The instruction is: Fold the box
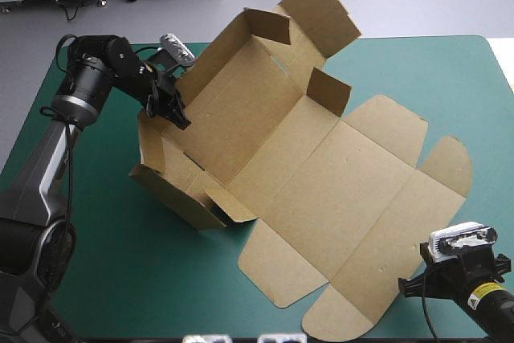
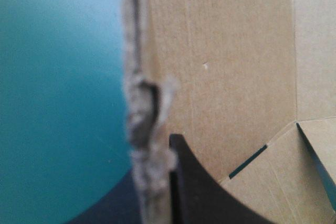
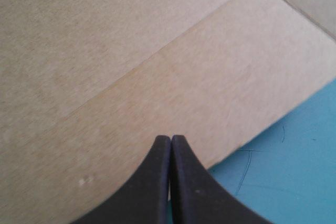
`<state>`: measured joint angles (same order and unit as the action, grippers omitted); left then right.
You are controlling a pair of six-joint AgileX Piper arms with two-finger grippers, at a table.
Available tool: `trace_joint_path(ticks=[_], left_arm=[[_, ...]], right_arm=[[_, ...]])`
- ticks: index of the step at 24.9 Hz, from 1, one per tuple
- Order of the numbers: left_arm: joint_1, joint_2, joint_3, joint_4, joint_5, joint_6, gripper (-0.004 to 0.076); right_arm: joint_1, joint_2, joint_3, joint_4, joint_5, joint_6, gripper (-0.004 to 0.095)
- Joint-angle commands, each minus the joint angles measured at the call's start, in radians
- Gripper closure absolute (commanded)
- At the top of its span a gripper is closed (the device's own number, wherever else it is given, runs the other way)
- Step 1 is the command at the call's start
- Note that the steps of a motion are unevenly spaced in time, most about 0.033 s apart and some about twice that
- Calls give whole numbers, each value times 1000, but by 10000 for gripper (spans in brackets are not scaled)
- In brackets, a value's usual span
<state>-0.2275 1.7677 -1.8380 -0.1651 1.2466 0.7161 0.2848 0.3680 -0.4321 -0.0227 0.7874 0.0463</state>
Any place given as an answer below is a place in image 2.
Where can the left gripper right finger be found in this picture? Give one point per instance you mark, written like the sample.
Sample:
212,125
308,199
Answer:
199,197

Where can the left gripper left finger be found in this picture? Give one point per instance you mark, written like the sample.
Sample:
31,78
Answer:
113,203

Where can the brown cardboard box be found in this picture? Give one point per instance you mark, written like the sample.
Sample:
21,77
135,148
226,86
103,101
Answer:
231,64

